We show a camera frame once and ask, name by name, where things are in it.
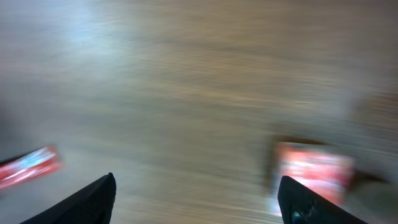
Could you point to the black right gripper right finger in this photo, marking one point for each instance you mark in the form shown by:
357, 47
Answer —
300, 205

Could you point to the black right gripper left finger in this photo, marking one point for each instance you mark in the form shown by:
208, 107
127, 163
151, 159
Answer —
92, 204

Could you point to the pink tissue box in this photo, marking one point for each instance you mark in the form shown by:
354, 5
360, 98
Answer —
316, 167

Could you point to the red stick packet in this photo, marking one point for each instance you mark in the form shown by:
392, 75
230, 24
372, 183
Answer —
28, 166

